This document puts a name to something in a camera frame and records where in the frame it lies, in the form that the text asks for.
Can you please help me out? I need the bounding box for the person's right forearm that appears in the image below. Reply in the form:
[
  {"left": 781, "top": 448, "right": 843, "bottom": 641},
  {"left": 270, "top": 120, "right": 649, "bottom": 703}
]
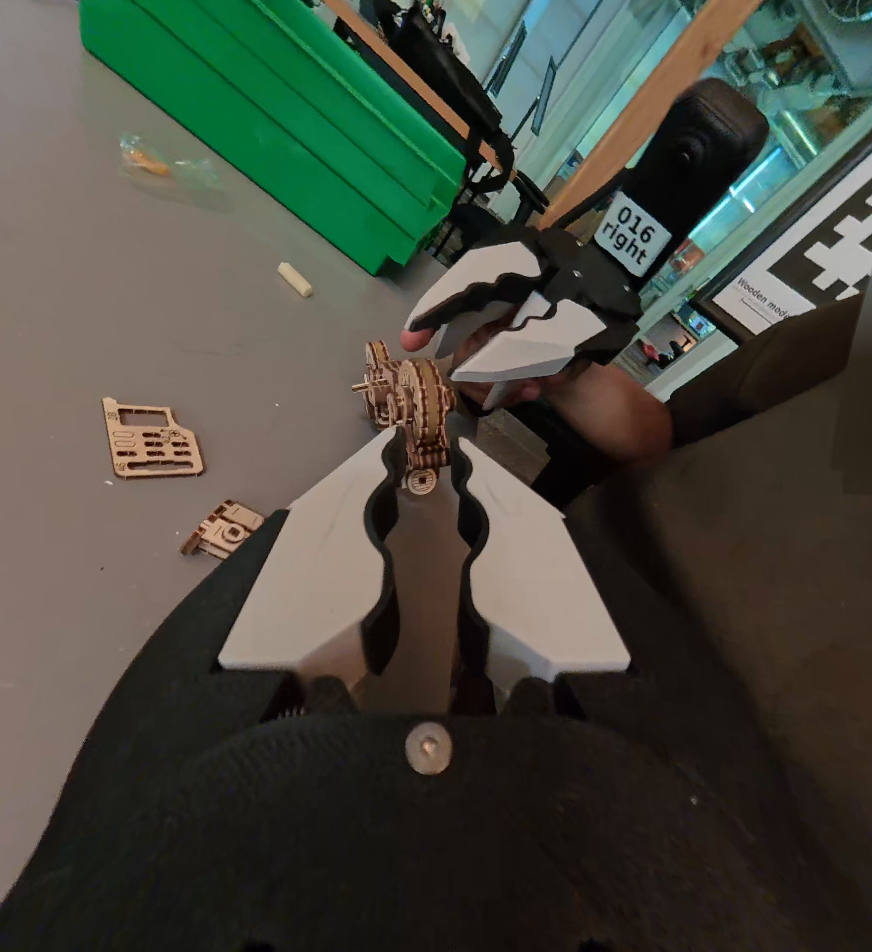
[{"left": 670, "top": 294, "right": 864, "bottom": 451}]

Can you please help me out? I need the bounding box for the assembled wooden model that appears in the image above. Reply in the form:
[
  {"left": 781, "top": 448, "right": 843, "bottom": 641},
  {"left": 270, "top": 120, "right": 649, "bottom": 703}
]
[{"left": 350, "top": 340, "right": 457, "bottom": 497}]

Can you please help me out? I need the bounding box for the small wooden sub-assembly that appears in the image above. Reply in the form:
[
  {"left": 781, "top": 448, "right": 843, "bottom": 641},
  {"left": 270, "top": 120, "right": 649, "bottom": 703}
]
[{"left": 178, "top": 499, "right": 266, "bottom": 561}]

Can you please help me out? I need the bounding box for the wooden beam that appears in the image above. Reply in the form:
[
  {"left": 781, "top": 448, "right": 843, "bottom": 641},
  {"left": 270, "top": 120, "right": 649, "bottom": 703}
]
[{"left": 536, "top": 0, "right": 767, "bottom": 228}]

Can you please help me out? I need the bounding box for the flat slotted wooden piece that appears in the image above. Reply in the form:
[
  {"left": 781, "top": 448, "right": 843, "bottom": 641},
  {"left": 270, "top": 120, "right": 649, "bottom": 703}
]
[{"left": 101, "top": 397, "right": 205, "bottom": 480}]

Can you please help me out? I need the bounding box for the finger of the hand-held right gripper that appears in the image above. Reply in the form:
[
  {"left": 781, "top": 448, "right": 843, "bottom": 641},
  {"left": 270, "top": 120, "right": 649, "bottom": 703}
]
[
  {"left": 436, "top": 292, "right": 609, "bottom": 412},
  {"left": 404, "top": 242, "right": 559, "bottom": 358}
]

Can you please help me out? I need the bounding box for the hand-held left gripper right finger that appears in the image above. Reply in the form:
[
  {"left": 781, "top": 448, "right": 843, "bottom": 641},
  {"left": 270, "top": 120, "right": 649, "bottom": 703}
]
[{"left": 451, "top": 437, "right": 632, "bottom": 697}]

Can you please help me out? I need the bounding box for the black bag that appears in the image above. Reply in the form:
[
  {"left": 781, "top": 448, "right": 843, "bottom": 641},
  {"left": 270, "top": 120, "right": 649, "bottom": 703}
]
[{"left": 372, "top": 0, "right": 519, "bottom": 196}]

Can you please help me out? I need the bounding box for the grey desk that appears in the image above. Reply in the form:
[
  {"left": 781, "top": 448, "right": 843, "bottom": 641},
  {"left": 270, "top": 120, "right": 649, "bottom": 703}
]
[{"left": 0, "top": 0, "right": 481, "bottom": 946}]

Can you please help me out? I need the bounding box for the clear plastic bag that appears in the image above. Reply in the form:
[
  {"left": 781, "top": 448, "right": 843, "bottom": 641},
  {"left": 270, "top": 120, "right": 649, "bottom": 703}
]
[{"left": 118, "top": 132, "right": 217, "bottom": 190}]

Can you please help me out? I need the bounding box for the person's brown clothing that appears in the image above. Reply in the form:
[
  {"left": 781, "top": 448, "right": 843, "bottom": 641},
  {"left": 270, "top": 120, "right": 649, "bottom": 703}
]
[{"left": 566, "top": 297, "right": 872, "bottom": 952}]

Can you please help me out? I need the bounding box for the printed marker sign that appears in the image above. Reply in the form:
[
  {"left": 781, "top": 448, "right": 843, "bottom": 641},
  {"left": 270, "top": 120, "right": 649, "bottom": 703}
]
[{"left": 692, "top": 119, "right": 872, "bottom": 345}]

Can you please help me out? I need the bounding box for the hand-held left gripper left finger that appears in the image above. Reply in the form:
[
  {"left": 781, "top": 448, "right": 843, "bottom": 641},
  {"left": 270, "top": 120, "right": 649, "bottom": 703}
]
[{"left": 218, "top": 427, "right": 407, "bottom": 694}]

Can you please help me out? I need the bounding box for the green storage box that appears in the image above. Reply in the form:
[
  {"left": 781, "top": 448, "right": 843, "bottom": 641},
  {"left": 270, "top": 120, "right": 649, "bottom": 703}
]
[{"left": 79, "top": 0, "right": 468, "bottom": 278}]

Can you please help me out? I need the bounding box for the person's right hand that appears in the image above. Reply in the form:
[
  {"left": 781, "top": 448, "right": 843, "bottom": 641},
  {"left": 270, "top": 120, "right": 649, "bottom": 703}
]
[{"left": 400, "top": 316, "right": 676, "bottom": 484}]

